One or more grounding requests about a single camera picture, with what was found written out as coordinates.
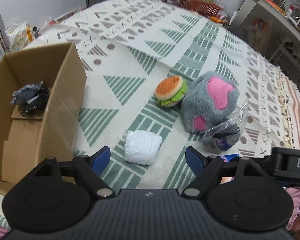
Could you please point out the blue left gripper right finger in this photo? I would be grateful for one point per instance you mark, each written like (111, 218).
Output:
(195, 160)

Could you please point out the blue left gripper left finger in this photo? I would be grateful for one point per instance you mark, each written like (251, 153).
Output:
(100, 160)

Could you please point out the black item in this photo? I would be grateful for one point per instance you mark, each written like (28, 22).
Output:
(227, 133)

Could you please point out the blue tissue pack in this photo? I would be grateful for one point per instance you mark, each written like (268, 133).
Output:
(228, 158)

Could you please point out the white cloth bundle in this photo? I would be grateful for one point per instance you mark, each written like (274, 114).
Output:
(141, 147)

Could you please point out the grey pink plush paw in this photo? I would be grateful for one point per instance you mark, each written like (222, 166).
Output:
(208, 101)

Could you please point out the plush hamburger toy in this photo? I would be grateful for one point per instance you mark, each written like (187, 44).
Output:
(171, 91)

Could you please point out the pink bed sheet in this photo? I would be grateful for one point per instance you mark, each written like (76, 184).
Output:
(294, 221)

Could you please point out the black hair clip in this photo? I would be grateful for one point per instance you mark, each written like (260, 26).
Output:
(36, 103)

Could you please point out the brown cardboard box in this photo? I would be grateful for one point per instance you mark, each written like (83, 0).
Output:
(25, 141)

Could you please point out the patterned cream green blanket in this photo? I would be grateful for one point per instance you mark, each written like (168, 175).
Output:
(127, 47)

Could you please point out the yellow white large bag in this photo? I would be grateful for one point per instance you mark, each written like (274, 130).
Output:
(19, 34)

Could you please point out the white desk with shelves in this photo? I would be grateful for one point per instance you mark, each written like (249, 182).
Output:
(268, 27)

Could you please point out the red plastic basket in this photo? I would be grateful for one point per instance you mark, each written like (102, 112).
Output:
(202, 8)

